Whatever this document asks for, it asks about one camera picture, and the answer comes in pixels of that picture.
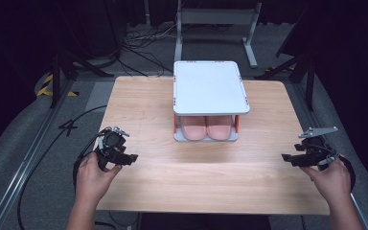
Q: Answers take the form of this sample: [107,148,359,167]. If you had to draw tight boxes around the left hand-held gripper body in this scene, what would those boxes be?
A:
[95,126,130,172]

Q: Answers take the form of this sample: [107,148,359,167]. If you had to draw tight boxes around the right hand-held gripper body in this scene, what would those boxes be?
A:
[294,126,339,167]

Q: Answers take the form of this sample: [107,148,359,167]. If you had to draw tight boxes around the pink slipper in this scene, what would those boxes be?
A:
[179,115,208,141]
[205,115,235,141]

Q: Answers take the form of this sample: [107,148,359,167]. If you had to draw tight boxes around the white two-tier shoe rack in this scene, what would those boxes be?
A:
[172,60,251,143]

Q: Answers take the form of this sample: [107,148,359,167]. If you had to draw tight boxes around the person's right hand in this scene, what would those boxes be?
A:
[300,156,353,204]

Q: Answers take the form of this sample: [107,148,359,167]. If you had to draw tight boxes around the person's left hand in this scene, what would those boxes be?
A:
[75,152,123,205]

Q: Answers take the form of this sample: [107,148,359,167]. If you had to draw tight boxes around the black tape cross mark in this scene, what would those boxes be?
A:
[57,118,79,138]

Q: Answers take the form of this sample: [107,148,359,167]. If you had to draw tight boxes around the black metal stand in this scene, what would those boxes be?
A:
[49,47,115,109]
[254,54,316,112]

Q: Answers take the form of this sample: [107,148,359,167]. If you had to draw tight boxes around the yellow black striped tape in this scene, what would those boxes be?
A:
[36,73,80,98]

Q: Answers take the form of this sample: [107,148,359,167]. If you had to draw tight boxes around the grey metal stand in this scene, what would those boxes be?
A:
[173,0,264,69]

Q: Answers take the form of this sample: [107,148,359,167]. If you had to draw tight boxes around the left hand-held gripper cable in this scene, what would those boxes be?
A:
[72,128,110,194]

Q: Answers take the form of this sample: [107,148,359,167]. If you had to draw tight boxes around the hand-held gripper cable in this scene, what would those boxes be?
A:
[72,128,110,194]
[337,154,357,194]

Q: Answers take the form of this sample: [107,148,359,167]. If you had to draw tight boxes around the right hand-held gripper cable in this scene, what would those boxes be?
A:
[337,154,357,194]

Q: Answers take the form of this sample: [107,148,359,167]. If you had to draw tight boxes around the metal floor rail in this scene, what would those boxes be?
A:
[290,81,368,230]
[0,79,75,230]

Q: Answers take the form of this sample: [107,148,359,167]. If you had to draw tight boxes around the long black floor cable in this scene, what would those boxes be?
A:
[16,104,108,230]

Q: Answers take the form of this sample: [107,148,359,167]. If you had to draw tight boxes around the bundle of black cables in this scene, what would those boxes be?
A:
[118,22,177,78]

